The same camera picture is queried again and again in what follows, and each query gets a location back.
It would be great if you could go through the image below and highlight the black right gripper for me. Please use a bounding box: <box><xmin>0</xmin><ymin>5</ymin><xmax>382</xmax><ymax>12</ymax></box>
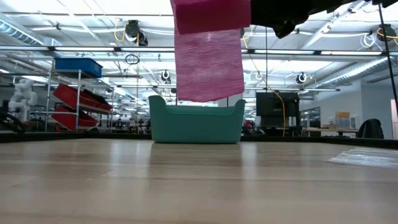
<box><xmin>250</xmin><ymin>0</ymin><xmax>353</xmax><ymax>40</ymax></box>

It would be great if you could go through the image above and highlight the pink elastic bandage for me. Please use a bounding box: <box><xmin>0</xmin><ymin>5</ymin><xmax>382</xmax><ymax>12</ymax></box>
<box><xmin>170</xmin><ymin>0</ymin><xmax>252</xmax><ymax>103</ymax></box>

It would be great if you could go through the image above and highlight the black flat monitor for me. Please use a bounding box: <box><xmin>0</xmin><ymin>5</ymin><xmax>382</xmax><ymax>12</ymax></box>
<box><xmin>255</xmin><ymin>91</ymin><xmax>302</xmax><ymax>128</ymax></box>

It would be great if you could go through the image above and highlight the teal plastic bin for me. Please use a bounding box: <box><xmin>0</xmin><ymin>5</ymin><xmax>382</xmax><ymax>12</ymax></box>
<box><xmin>148</xmin><ymin>95</ymin><xmax>246</xmax><ymax>144</ymax></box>

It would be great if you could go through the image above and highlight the thin black pole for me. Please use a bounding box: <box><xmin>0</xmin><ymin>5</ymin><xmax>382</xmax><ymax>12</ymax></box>
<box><xmin>377</xmin><ymin>2</ymin><xmax>398</xmax><ymax>118</ymax></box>

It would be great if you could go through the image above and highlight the black office chair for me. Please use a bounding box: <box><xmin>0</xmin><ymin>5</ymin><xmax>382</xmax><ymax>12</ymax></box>
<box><xmin>356</xmin><ymin>118</ymin><xmax>385</xmax><ymax>140</ymax></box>

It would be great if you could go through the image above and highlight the clear plastic zip bag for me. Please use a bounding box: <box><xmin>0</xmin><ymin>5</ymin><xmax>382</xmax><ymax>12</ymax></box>
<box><xmin>326</xmin><ymin>148</ymin><xmax>398</xmax><ymax>170</ymax></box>

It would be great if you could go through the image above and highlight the blue plastic storage bin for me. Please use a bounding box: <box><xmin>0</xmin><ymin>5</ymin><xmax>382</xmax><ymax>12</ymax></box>
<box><xmin>54</xmin><ymin>57</ymin><xmax>103</xmax><ymax>78</ymax></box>

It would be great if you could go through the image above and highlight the red plastic storage bin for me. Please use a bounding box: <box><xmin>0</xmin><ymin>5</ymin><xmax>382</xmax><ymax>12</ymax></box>
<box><xmin>52</xmin><ymin>83</ymin><xmax>113</xmax><ymax>112</ymax></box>
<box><xmin>50</xmin><ymin>104</ymin><xmax>100</xmax><ymax>131</ymax></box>

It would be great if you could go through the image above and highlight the grey metal shelf rack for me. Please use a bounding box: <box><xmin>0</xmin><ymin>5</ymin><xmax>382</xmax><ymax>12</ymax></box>
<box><xmin>29</xmin><ymin>58</ymin><xmax>116</xmax><ymax>133</ymax></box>

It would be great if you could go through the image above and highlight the white robot figure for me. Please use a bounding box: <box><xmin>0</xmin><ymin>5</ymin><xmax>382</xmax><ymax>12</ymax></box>
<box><xmin>7</xmin><ymin>78</ymin><xmax>39</xmax><ymax>123</ymax></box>

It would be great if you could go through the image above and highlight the black ceiling cable reel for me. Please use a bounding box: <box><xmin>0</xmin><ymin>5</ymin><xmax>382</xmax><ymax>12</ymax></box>
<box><xmin>369</xmin><ymin>24</ymin><xmax>398</xmax><ymax>43</ymax></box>
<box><xmin>294</xmin><ymin>72</ymin><xmax>309</xmax><ymax>85</ymax></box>
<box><xmin>124</xmin><ymin>19</ymin><xmax>149</xmax><ymax>47</ymax></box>

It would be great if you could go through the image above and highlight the yellow hanging cable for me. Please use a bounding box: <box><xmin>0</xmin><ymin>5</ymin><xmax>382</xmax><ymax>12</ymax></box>
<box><xmin>241</xmin><ymin>29</ymin><xmax>287</xmax><ymax>138</ymax></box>

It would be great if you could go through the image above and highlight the black aluminium table frame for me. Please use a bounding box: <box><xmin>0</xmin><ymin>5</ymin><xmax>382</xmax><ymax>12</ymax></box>
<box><xmin>0</xmin><ymin>131</ymin><xmax>398</xmax><ymax>147</ymax></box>

